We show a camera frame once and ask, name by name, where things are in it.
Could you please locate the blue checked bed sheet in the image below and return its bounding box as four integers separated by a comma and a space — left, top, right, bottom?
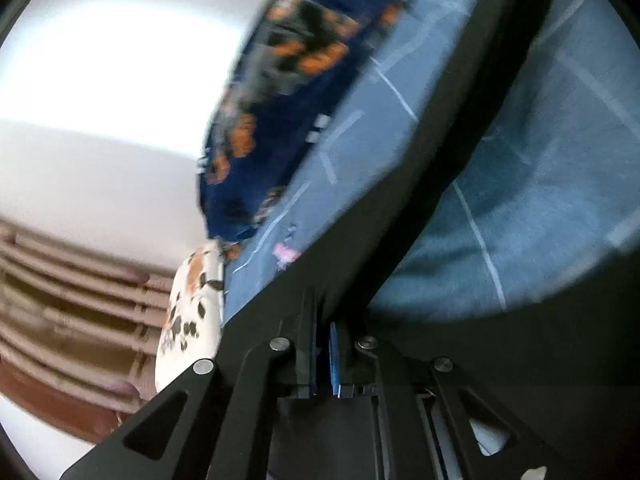
224, 0, 639, 320

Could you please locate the navy dog print blanket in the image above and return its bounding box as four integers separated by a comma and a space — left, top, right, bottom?
198, 0, 414, 244

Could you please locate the white floral quilt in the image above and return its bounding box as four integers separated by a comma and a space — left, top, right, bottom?
154, 240, 224, 391

